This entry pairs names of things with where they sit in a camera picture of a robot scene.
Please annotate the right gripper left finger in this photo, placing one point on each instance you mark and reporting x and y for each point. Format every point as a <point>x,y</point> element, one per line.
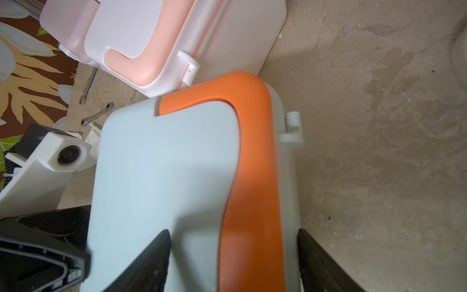
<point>148,272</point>

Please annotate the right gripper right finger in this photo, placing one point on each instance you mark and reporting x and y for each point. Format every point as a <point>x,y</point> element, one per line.
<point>318,271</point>

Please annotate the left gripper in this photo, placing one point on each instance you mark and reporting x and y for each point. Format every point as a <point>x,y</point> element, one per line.
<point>45,252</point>

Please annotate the pink first aid kit box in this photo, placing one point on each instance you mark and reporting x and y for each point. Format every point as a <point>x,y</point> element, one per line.
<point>68,21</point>

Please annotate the white first aid kit box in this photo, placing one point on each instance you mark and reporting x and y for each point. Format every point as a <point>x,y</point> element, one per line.
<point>159,47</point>

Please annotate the blue orange first aid kit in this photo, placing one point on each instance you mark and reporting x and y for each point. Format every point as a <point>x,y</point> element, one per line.
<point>213,165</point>

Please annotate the small steel wrench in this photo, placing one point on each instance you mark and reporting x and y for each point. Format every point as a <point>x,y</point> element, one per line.
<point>108,108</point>

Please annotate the large steel wrench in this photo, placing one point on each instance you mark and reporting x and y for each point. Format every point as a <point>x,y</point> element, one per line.
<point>83,98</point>

